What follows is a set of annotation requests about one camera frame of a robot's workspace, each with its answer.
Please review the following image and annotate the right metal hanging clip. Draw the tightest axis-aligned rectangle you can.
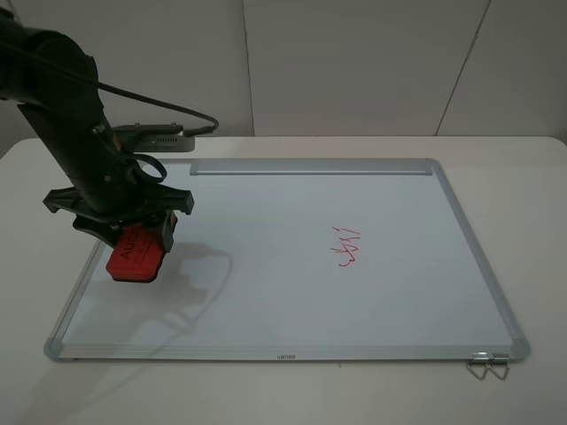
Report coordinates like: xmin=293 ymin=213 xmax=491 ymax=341
xmin=486 ymin=353 xmax=510 ymax=381

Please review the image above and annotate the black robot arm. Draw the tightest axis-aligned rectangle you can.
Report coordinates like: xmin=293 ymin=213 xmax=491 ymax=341
xmin=1 ymin=9 xmax=194 ymax=253

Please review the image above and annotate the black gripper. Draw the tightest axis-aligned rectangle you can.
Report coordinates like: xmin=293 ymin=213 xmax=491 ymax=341
xmin=43 ymin=130 xmax=194 ymax=252

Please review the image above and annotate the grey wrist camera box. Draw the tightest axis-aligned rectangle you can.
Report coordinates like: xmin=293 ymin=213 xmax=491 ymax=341
xmin=113 ymin=123 xmax=195 ymax=153

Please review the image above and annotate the black camera cable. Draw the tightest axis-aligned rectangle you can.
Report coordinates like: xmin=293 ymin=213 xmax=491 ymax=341
xmin=95 ymin=79 xmax=219 ymax=136

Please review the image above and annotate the red whiteboard eraser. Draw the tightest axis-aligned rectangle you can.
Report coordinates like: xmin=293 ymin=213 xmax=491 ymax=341
xmin=105 ymin=223 xmax=169 ymax=283

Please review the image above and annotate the metal hanging clip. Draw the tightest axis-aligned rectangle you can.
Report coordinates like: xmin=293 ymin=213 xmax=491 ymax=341
xmin=486 ymin=353 xmax=510 ymax=381
xmin=467 ymin=352 xmax=490 ymax=381

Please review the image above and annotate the left metal hanging clip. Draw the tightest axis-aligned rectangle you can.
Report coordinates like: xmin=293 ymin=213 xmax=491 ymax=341
xmin=467 ymin=352 xmax=490 ymax=381

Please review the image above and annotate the white aluminium-framed whiteboard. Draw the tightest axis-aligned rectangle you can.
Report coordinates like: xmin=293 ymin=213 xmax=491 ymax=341
xmin=44 ymin=159 xmax=531 ymax=362

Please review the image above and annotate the grey marker tray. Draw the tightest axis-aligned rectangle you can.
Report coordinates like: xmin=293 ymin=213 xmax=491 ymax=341
xmin=190 ymin=158 xmax=438 ymax=175

